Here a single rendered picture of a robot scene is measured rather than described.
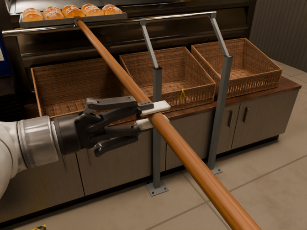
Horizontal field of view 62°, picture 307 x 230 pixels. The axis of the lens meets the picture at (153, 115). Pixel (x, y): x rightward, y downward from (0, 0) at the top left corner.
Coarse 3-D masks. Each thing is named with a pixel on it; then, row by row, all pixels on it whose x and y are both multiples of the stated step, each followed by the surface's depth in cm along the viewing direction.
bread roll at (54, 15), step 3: (51, 12) 130; (54, 12) 131; (57, 12) 131; (48, 15) 130; (51, 15) 130; (54, 15) 130; (57, 15) 131; (60, 15) 132; (63, 15) 134; (45, 18) 131; (48, 18) 130; (51, 18) 130; (54, 18) 130; (57, 18) 131; (60, 18) 132
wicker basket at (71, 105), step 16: (64, 64) 175; (80, 64) 179; (96, 64) 183; (64, 80) 178; (80, 80) 182; (96, 80) 187; (112, 80) 192; (64, 96) 180; (80, 96) 185; (96, 96) 189; (112, 96) 191; (48, 112) 172; (64, 112) 172; (96, 112) 151
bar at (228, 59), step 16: (160, 16) 151; (176, 16) 154; (192, 16) 158; (208, 16) 166; (16, 32) 125; (32, 32) 127; (48, 32) 131; (144, 32) 146; (224, 48) 159; (224, 64) 160; (160, 80) 145; (224, 80) 164; (160, 96) 150; (224, 96) 171; (160, 144) 170; (208, 160) 205; (160, 192) 188
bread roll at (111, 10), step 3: (108, 9) 141; (111, 9) 141; (114, 9) 141; (117, 9) 142; (105, 12) 142; (108, 12) 141; (111, 12) 141; (114, 12) 141; (117, 12) 142; (120, 12) 143
